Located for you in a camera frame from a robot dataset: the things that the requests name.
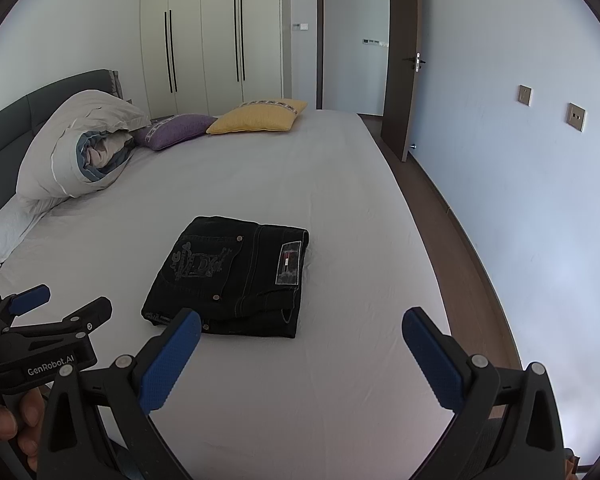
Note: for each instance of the brown door leaf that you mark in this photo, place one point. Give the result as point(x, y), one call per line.
point(400, 85)

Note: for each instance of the white wall switch panel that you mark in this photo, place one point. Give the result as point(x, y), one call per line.
point(372, 42)

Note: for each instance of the black denim pants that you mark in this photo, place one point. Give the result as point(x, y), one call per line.
point(220, 270)

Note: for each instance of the cream wardrobe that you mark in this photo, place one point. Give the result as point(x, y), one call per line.
point(200, 60)

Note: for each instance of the yellow pillow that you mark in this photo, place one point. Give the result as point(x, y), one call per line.
point(260, 117)

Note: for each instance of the dark brown door frame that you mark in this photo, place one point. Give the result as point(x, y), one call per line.
point(320, 35)

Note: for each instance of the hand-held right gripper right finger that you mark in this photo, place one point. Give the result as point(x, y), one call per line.
point(432, 360)

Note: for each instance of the white wall light switch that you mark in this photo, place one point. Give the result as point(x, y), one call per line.
point(300, 25)

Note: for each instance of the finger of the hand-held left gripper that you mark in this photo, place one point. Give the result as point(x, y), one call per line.
point(30, 297)
point(87, 312)

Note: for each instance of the purple pillow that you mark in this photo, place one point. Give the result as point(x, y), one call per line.
point(180, 130)

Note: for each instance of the bed with white sheet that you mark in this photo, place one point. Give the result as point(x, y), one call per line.
point(305, 185)

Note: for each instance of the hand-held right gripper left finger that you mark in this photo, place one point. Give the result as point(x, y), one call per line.
point(170, 360)

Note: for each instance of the grey upholstered headboard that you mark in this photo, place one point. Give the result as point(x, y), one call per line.
point(10, 125)

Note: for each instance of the rolled grey quilt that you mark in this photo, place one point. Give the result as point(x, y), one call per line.
point(65, 145)

